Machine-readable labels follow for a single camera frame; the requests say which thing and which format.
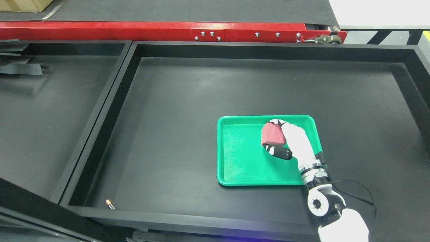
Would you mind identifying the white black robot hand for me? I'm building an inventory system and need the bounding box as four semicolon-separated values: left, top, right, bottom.
263;119;321;171

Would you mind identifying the pink foam block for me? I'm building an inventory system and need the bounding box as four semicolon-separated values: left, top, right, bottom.
261;122;286;147

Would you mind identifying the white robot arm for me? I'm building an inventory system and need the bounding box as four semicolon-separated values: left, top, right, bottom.
297;153;370;242

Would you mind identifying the green plastic tray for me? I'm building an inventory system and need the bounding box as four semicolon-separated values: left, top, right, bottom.
217;114;322;186

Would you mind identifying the black right metal shelf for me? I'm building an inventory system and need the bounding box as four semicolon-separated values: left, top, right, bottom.
61;42;429;242

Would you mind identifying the black metal shelf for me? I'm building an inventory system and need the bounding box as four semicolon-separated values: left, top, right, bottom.
61;42;429;242
1;40;132;242

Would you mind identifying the black left metal shelf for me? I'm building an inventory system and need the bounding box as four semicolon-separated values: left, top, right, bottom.
1;40;132;242

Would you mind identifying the small battery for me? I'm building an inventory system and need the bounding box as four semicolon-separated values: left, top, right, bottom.
105;199;115;210

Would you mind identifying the cardboard box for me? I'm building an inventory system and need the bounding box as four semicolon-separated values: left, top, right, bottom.
0;0;53;13

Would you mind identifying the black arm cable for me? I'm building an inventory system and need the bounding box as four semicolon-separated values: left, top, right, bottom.
331;179;377;222

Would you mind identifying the red conveyor frame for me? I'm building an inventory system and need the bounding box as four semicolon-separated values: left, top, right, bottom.
0;21;347;43

